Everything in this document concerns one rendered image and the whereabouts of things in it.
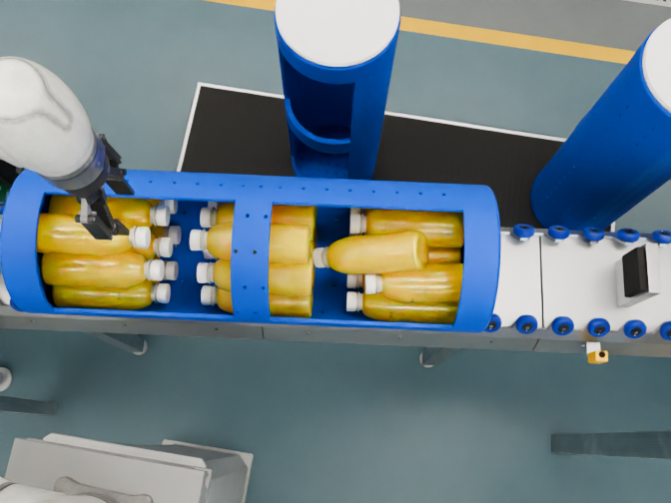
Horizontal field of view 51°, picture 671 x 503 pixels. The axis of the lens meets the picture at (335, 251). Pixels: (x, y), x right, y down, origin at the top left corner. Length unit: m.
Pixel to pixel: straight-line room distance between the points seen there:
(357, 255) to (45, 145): 0.64
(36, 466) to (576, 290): 1.13
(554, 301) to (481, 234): 0.38
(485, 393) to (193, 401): 0.98
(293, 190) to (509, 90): 1.65
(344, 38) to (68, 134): 0.89
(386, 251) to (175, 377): 1.35
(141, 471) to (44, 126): 0.74
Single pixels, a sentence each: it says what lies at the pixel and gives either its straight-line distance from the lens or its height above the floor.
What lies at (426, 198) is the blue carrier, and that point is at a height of 1.21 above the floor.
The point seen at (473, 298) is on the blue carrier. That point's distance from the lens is 1.27.
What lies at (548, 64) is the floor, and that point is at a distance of 2.91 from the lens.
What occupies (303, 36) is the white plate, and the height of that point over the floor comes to 1.04.
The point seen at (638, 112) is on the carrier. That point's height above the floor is 0.96.
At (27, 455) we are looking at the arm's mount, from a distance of 1.45.
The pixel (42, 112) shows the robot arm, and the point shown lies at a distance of 0.82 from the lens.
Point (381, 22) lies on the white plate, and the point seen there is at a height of 1.04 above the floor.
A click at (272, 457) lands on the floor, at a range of 2.42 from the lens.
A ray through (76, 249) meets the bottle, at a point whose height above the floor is 1.18.
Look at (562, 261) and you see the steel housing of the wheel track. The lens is 1.62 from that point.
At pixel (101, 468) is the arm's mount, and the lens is 1.40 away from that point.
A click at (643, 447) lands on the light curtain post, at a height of 0.70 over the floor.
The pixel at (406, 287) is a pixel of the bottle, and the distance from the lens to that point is 1.30.
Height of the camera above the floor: 2.41
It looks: 75 degrees down
